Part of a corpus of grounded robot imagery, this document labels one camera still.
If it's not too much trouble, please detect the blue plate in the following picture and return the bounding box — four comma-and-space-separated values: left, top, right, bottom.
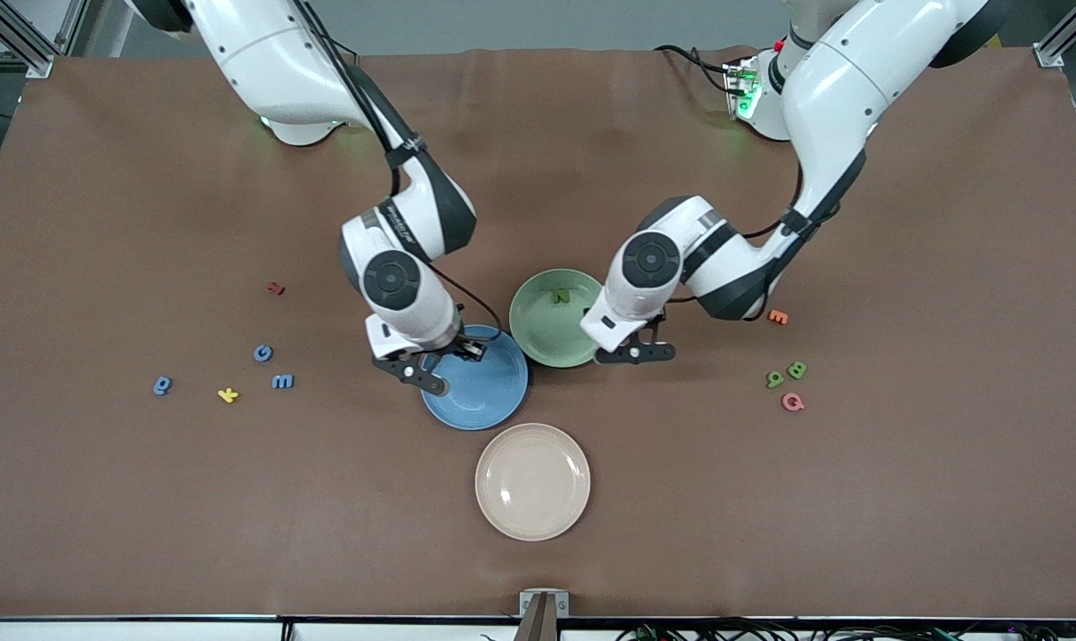
419, 324, 530, 432

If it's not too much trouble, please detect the black base cable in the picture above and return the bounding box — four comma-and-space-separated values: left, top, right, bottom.
653, 43, 736, 97

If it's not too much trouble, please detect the aluminium frame profile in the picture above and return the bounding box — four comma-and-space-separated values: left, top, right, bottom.
0, 0, 89, 79
1034, 0, 1076, 70

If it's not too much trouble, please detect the green plate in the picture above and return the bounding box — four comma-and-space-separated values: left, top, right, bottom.
509, 268, 616, 369

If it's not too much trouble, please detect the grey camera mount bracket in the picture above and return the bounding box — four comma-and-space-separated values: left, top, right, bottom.
513, 589, 570, 641

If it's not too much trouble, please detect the beige plate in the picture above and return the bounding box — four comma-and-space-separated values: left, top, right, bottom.
474, 422, 591, 542

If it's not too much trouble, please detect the brown table cover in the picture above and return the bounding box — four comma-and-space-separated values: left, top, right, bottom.
0, 46, 1076, 620

